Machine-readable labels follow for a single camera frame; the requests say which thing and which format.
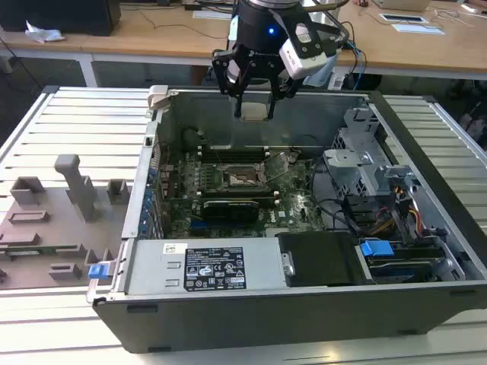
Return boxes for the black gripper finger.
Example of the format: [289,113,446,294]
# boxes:
[266,59,300,120]
[212,48,245,119]

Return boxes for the silver CPU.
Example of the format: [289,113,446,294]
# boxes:
[240,101,272,122]

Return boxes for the metal CPU socket cover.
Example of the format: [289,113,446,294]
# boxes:
[261,151,296,180]

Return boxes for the thin wire locking lever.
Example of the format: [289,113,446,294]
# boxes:
[210,145,228,171]

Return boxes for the CPU socket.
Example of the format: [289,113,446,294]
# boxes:
[222,162,269,192]

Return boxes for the black drive cover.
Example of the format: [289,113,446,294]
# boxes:
[276,231,366,289]

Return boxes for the white paper sheet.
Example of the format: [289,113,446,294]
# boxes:
[192,9,236,20]
[391,23,446,37]

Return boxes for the pale grey case latch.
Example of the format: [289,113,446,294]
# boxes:
[146,84,171,112]

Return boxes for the wooden desk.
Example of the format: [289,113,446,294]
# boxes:
[0,0,355,88]
[334,0,487,81]

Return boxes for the grey metal drive cage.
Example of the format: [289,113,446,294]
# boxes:
[322,107,418,198]

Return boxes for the green motherboard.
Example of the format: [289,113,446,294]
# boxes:
[151,150,328,240]

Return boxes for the black graphics card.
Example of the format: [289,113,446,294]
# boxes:
[202,198,260,226]

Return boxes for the white framed tablet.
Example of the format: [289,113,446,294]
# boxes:
[380,12,426,24]

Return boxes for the beige laptop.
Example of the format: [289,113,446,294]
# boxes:
[371,0,433,13]

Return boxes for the black box on desk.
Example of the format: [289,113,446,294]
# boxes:
[0,0,123,38]

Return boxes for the crumpled white paper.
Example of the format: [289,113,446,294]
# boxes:
[24,19,66,43]

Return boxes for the hard disk in blue carrier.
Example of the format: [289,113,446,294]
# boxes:
[357,238,457,285]

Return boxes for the silver power supply with label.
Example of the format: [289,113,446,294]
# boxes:
[125,238,287,298]

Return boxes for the black open PC case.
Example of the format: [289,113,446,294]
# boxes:
[86,85,487,354]

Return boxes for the grey parts rack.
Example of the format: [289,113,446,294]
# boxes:
[0,154,134,292]

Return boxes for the green RAM stick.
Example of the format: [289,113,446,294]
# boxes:
[0,245,83,256]

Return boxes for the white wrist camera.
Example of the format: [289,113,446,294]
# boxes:
[279,22,340,81]

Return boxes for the blue cable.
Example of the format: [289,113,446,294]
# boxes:
[348,40,369,92]

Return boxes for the black cable in case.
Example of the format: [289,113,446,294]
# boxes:
[310,159,368,236]

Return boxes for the yellow red power wires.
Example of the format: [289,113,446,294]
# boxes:
[374,184,425,239]

